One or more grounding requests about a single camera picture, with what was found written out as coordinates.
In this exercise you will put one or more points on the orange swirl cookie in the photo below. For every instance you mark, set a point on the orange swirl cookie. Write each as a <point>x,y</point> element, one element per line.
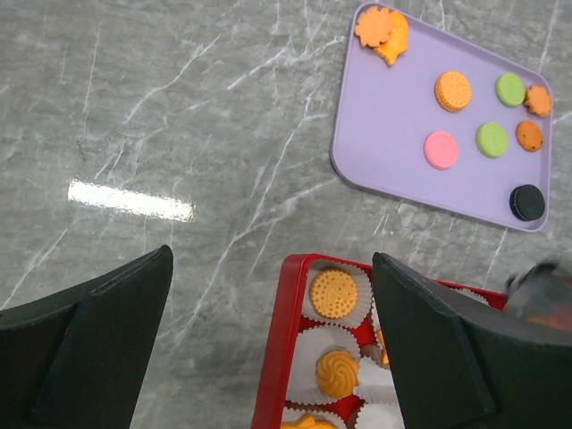
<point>337,374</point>

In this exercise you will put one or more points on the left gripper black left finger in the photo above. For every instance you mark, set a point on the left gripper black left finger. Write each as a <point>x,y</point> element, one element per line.
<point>78,358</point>

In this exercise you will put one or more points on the brown chip cookie right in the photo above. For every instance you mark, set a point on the brown chip cookie right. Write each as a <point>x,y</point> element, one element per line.
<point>529,136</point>

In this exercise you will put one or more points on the orange fish cookie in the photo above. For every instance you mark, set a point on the orange fish cookie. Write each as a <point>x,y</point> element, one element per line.
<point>381,343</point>
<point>308,422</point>

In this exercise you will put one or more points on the white paper cup middle left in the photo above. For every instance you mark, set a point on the white paper cup middle left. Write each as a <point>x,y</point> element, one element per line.
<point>311,344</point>

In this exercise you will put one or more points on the black sandwich cookie right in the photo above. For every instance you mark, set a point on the black sandwich cookie right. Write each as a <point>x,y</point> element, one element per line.
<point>527,203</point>

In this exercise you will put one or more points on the red box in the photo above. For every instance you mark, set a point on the red box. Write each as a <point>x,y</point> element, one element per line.
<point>288,322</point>

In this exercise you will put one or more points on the white paper cup bottom left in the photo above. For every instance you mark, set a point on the white paper cup bottom left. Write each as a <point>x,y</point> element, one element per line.
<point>293,413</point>

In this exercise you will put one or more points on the white paper cup top left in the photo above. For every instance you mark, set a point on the white paper cup top left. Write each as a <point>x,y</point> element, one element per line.
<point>364,299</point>

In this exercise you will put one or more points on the orange dotted round cookie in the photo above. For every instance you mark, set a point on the orange dotted round cookie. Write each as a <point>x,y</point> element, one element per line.
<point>333,293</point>

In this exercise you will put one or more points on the white paper cup centre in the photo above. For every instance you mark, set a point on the white paper cup centre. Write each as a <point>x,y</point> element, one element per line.
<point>375,384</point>

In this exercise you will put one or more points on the green macaron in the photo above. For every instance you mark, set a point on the green macaron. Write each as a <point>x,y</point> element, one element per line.
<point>510,89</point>
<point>492,139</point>

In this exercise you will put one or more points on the green macaron upper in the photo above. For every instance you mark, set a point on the green macaron upper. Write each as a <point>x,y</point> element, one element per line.
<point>510,89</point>

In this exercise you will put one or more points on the pink macaron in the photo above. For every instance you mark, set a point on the pink macaron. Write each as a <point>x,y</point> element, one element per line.
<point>440,150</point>

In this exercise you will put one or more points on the white paper cup bottom middle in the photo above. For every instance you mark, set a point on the white paper cup bottom middle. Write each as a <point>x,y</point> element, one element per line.
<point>379,416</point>

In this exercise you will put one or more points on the lavender tray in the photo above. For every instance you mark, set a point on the lavender tray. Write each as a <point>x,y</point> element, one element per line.
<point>386,112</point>

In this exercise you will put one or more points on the metal tongs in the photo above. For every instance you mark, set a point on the metal tongs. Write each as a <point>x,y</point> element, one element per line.
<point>542,294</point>

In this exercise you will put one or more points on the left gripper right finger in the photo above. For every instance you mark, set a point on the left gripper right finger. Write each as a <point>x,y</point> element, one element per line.
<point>457,363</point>

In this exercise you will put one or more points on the green macaron lower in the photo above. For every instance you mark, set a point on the green macaron lower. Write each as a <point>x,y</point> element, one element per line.
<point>492,139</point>

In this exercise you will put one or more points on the orange fish cookie corner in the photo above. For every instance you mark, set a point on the orange fish cookie corner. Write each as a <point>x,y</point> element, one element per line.
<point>398,41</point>

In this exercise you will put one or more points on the orange round sandwich cookie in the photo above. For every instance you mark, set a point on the orange round sandwich cookie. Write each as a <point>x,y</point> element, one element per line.
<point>453,91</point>

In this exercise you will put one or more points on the small orange flower cookie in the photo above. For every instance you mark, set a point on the small orange flower cookie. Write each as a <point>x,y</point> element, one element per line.
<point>538,101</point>

